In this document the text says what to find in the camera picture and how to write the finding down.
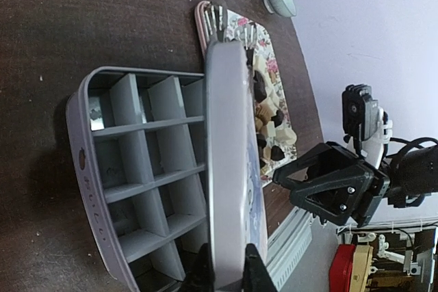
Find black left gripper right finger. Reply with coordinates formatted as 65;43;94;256
242;243;278;292

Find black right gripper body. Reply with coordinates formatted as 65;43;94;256
351;162;390;227

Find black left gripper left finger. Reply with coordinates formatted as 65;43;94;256
179;243;215;292

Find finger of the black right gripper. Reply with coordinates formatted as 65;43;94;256
290;168;373;226
272;142;361;189

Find pink bunny tin lid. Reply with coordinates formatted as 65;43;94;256
205;41;268;291

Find pink tin box with dividers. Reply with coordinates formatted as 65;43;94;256
66;66;207;291

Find metal tongs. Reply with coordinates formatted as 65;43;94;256
201;2;258;51

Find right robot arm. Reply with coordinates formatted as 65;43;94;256
272;137;437;228

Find floral pink tray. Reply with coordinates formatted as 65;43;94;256
194;1;297;187

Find red box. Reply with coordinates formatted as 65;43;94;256
328;244;357;292

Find pale blue ceramic bowl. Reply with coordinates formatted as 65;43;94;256
263;0;296;18

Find front aluminium rail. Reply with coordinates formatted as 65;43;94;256
266;208;313;291

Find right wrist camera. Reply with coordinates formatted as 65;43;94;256
342;84;389;155

